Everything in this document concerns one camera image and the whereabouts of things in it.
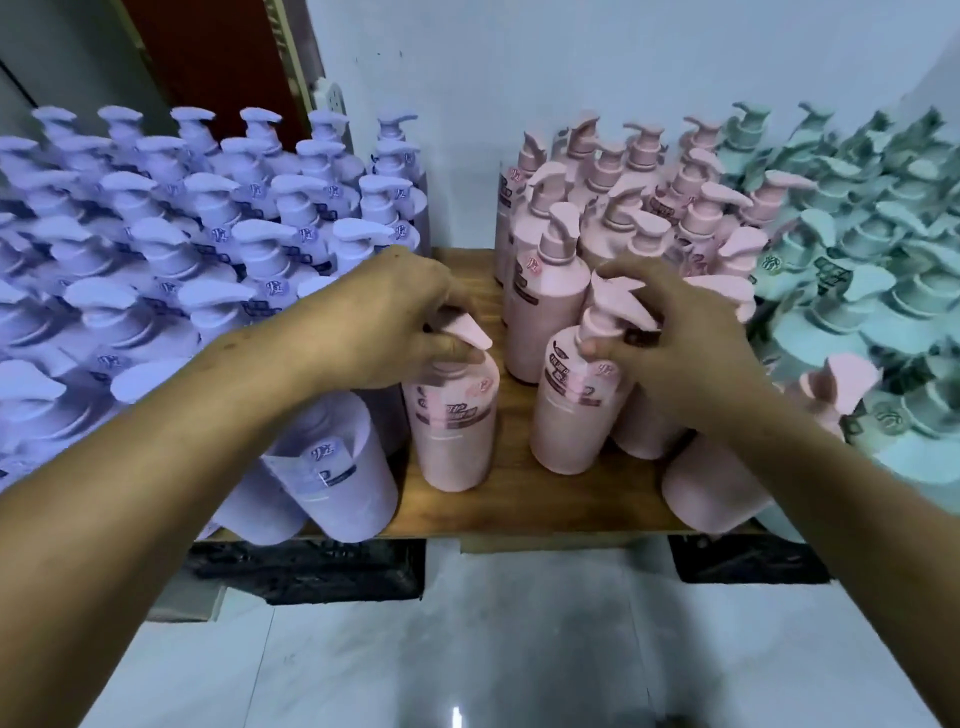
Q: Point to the person's right hand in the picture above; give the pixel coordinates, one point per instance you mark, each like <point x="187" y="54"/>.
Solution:
<point x="682" y="345"/>

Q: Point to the person's left hand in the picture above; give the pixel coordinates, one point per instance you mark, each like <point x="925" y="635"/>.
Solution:
<point x="382" y="319"/>

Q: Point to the person's right thumb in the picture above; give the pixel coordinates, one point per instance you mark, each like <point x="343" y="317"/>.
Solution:
<point x="606" y="348"/>

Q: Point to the person's left thumb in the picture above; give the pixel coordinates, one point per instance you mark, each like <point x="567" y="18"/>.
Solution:
<point x="450" y="351"/>

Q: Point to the pink pump dispenser bottle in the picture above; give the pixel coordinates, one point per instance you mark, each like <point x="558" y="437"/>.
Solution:
<point x="570" y="412"/>
<point x="450" y="435"/>

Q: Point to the person's left forearm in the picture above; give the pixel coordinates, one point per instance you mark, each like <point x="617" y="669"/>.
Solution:
<point x="150" y="480"/>

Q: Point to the person's right forearm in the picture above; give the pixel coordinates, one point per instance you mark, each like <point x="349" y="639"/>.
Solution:
<point x="847" y="517"/>

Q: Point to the cluster of pink bottles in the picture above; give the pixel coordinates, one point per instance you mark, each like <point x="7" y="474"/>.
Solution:
<point x="541" y="292"/>

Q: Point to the black plastic crate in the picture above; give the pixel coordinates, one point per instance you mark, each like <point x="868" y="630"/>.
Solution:
<point x="300" y="570"/>
<point x="750" y="559"/>

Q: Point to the cluster of green bottles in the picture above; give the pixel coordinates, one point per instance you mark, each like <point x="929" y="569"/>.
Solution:
<point x="862" y="285"/>

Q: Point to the cluster of purple bottles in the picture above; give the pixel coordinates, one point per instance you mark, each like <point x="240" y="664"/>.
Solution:
<point x="150" y="255"/>

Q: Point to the flat cardboard piece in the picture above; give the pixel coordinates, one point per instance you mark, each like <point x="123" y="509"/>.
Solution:
<point x="184" y="604"/>

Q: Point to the red door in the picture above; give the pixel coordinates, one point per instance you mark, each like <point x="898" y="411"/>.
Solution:
<point x="210" y="60"/>

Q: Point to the white wall socket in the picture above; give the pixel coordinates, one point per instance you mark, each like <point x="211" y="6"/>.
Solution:
<point x="331" y="101"/>

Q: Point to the beige door frame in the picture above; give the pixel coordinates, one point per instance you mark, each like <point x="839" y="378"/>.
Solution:
<point x="289" y="52"/>

